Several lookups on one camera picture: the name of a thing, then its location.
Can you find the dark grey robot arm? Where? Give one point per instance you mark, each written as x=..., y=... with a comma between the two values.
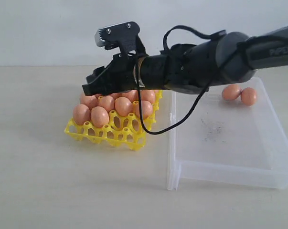
x=223, y=58

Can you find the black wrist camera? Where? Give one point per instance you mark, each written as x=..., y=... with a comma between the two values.
x=124, y=36

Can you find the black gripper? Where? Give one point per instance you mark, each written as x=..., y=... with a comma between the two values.
x=118, y=78

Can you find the clear plastic bin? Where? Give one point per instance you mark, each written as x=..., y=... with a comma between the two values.
x=230, y=142

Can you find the yellow plastic egg tray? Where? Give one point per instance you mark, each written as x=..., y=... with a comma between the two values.
x=120, y=130

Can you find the brown egg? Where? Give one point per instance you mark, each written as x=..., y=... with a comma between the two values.
x=148, y=95
x=89, y=101
x=123, y=106
x=81, y=114
x=147, y=109
x=107, y=102
x=231, y=92
x=132, y=95
x=99, y=116
x=115, y=95
x=248, y=96

